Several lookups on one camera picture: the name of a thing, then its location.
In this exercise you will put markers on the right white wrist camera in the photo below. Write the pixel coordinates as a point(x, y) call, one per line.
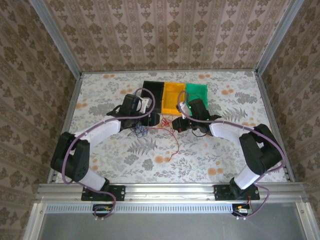
point(183, 110)

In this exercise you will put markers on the yellow plastic bin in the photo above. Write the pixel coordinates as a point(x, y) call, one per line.
point(171, 100)

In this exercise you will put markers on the aluminium table edge rail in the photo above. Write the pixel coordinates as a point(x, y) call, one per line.
point(170, 71)

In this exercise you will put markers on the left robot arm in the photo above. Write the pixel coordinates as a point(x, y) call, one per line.
point(77, 160)

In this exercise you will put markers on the green plastic bin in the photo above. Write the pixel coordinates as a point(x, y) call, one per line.
point(200, 91)

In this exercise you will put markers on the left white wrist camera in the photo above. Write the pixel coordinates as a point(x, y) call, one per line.
point(146, 104)

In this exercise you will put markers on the black plastic bin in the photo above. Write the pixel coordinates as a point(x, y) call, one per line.
point(156, 87)

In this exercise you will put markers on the wide aluminium base rail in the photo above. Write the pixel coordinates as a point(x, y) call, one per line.
point(170, 192)

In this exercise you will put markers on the aluminium corner post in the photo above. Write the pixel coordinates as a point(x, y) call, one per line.
point(60, 42)
point(274, 37)

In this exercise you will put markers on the aluminium side rail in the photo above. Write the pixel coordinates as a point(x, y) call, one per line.
point(270, 112)
point(66, 125)

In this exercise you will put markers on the aluminium lower frame bar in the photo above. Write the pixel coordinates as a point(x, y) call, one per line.
point(33, 225)
point(303, 222)

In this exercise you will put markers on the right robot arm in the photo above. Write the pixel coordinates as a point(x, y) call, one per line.
point(257, 152)

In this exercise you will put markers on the black connector with yellow plug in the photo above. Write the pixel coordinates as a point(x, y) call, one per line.
point(101, 208)

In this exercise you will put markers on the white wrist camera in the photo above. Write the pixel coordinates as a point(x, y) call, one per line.
point(183, 110)
point(146, 104)

